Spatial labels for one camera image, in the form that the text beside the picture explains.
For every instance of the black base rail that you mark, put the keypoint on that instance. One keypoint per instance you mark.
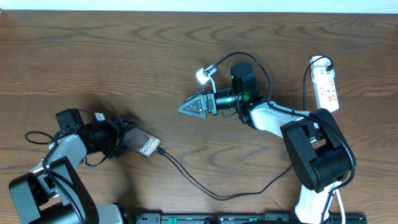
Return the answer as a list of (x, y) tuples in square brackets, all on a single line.
[(156, 218)]

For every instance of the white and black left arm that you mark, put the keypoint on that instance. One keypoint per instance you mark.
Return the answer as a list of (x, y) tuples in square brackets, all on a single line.
[(52, 191)]

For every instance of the silver Galaxy smartphone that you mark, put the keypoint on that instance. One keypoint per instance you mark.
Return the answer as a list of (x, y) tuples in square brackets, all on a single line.
[(142, 142)]

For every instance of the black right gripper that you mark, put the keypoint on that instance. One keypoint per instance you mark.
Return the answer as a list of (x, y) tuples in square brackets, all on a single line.
[(207, 102)]

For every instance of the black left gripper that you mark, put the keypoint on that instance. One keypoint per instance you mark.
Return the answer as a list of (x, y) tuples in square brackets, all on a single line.
[(115, 134)]

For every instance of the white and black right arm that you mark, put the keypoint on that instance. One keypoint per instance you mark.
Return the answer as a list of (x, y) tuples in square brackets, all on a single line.
[(320, 156)]

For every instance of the white power strip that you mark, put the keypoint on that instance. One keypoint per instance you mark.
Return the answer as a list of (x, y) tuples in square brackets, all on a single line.
[(322, 75)]

